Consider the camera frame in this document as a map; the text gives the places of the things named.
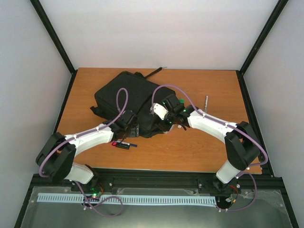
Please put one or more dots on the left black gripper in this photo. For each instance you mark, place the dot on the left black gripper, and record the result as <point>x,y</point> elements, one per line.
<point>135,132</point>

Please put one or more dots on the black student bag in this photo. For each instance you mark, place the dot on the black student bag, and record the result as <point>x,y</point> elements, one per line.
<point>140,100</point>

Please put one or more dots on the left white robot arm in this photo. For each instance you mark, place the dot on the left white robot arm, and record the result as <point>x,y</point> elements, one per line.
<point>56,159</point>

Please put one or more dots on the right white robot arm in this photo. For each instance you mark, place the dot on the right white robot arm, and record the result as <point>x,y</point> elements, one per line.
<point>239,139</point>

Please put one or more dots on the pink cap black highlighter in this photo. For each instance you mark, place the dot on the pink cap black highlighter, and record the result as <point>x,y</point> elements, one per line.
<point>121,145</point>

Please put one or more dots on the blue cap pen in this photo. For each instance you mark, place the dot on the blue cap pen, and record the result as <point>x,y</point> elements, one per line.
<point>130,144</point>

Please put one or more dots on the silver pen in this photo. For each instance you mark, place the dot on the silver pen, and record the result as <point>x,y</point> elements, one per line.
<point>206,103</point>

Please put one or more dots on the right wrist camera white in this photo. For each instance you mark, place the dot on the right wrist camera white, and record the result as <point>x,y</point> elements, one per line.
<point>159,110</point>

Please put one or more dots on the black aluminium rail base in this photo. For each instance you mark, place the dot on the black aluminium rail base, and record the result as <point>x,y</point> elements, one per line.
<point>111,180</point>

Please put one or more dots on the light blue cable duct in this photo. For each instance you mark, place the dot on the light blue cable duct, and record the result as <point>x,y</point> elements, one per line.
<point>134,200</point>

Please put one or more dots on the left black frame post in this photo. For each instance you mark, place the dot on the left black frame post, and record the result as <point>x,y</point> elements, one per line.
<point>53,35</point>

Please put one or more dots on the black frame post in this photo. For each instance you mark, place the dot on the black frame post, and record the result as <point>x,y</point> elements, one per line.
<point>53,35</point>
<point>276,12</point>

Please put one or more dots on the right black frame post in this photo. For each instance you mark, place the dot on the right black frame post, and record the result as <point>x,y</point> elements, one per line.
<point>276,12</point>

